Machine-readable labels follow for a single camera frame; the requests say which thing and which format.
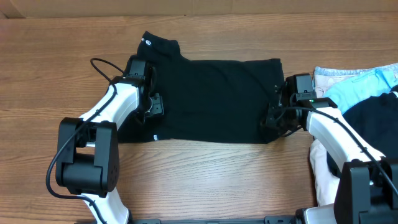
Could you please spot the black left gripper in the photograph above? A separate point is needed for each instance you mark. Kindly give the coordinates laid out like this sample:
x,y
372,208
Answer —
x,y
156,106

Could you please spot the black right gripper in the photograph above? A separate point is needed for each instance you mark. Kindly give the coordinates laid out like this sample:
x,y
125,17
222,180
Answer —
x,y
273,115

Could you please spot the black polo shirt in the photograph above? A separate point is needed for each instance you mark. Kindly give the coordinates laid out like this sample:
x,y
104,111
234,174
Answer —
x,y
206,100

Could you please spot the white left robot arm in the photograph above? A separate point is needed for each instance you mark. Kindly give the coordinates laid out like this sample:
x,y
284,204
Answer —
x,y
87,158

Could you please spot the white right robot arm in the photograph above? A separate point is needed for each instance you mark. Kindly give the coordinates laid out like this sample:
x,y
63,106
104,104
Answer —
x,y
361,142

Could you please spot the pale pink garment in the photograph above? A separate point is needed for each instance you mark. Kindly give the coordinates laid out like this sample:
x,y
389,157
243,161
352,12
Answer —
x,y
326,183

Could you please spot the light blue garment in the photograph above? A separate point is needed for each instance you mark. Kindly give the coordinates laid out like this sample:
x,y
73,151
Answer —
x,y
357,90

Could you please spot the dark navy garment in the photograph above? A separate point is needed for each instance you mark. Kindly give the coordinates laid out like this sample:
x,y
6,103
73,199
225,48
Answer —
x,y
372,114

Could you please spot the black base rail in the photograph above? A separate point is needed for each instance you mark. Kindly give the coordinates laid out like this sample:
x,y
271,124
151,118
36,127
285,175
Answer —
x,y
283,219

